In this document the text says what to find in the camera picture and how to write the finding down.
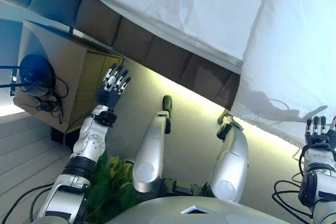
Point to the white sheeted mattress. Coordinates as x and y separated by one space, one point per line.
183 3

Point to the wooden nightstand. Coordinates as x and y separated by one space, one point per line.
71 64

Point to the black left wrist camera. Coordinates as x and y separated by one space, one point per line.
106 117

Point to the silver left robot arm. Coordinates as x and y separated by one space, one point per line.
86 150

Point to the silver left robot leg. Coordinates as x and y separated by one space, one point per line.
149 150

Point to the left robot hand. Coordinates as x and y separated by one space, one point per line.
106 98

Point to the silver right robot leg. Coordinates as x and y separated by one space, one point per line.
231 161

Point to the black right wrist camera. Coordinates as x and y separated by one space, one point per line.
308 190

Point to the brown padded bed base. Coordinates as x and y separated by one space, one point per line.
131 37

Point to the silver robot leg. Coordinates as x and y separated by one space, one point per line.
149 150
231 161

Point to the wall power outlet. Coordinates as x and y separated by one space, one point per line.
13 79

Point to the green leafy plant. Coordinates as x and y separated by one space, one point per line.
110 187

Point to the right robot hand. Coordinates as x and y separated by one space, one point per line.
319 153

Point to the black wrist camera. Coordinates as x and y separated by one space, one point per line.
106 117
308 190

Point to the silver robot torso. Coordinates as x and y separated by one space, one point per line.
183 211

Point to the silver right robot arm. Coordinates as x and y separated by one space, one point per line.
325 190

